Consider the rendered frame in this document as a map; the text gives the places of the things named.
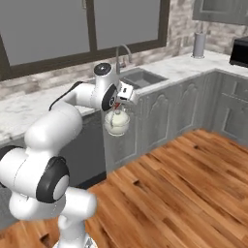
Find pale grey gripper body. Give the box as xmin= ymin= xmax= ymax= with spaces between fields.
xmin=119 ymin=95 xmax=140 ymax=110

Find white round kettle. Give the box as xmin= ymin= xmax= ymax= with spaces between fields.
xmin=103 ymin=104 xmax=132 ymax=137

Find grey metal sink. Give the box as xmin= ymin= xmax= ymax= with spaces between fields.
xmin=120 ymin=67 xmax=170 ymax=91

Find grey arched cupboard door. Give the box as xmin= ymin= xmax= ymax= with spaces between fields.
xmin=175 ymin=77 xmax=209 ymax=138
xmin=103 ymin=102 xmax=143 ymax=174
xmin=141 ymin=89 xmax=176 ymax=152

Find curved silver tap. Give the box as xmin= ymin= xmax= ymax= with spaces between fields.
xmin=114 ymin=44 xmax=134 ymax=75

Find dark grey dishwasher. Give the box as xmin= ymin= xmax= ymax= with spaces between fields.
xmin=58 ymin=110 xmax=108 ymax=190

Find grey paper towel holder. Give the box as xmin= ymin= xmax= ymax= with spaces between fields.
xmin=190 ymin=22 xmax=207 ymax=60

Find grey corner cupboard run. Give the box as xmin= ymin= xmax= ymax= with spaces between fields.
xmin=207 ymin=71 xmax=248 ymax=147

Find dark framed window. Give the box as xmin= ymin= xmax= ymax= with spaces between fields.
xmin=0 ymin=0 xmax=171 ymax=82

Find black microwave oven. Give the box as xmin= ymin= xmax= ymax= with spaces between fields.
xmin=229 ymin=36 xmax=248 ymax=69

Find grey wall cupboard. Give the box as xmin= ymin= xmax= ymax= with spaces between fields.
xmin=192 ymin=0 xmax=248 ymax=26

